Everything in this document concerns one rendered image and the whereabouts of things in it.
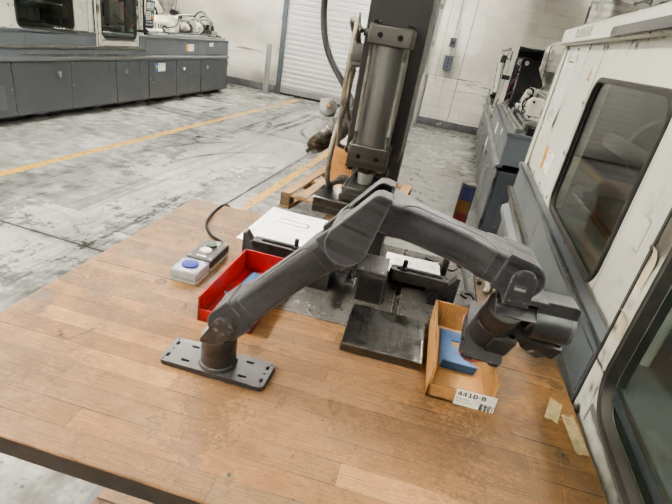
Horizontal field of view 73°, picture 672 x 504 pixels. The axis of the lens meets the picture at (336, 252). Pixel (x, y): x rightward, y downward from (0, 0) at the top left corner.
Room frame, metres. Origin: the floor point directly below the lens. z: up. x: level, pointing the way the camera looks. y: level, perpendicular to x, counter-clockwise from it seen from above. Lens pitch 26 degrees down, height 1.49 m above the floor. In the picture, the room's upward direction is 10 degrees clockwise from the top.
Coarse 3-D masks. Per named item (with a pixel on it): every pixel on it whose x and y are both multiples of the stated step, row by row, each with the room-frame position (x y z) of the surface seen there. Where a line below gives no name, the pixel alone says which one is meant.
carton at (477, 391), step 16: (448, 304) 0.91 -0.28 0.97; (432, 320) 0.87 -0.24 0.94; (448, 320) 0.91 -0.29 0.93; (432, 336) 0.80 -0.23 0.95; (432, 352) 0.73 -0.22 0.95; (432, 368) 0.68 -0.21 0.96; (480, 368) 0.77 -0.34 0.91; (496, 368) 0.70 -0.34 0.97; (432, 384) 0.67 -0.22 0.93; (448, 384) 0.71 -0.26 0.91; (464, 384) 0.71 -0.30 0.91; (480, 384) 0.72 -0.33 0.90; (496, 384) 0.66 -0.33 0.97; (448, 400) 0.66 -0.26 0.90; (464, 400) 0.66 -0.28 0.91; (480, 400) 0.66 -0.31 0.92; (496, 400) 0.65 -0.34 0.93
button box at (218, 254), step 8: (216, 208) 1.36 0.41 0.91; (208, 216) 1.29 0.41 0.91; (208, 232) 1.18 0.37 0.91; (208, 240) 1.08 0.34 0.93; (216, 240) 1.15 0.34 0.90; (216, 248) 1.04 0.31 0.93; (224, 248) 1.06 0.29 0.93; (192, 256) 0.98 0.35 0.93; (200, 256) 0.99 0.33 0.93; (208, 256) 1.00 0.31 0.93; (216, 256) 1.01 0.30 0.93; (224, 256) 1.06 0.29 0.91; (216, 264) 1.01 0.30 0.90
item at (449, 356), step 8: (440, 336) 0.86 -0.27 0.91; (448, 336) 0.87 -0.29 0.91; (456, 336) 0.87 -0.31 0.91; (440, 344) 0.83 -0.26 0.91; (448, 344) 0.83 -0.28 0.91; (440, 352) 0.80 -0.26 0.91; (448, 352) 0.80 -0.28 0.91; (456, 352) 0.81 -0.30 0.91; (440, 360) 0.77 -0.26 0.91; (448, 360) 0.74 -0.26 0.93; (456, 360) 0.78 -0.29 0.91; (464, 360) 0.79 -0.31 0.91; (448, 368) 0.75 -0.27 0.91; (456, 368) 0.75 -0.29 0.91; (464, 368) 0.74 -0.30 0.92; (472, 368) 0.74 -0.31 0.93
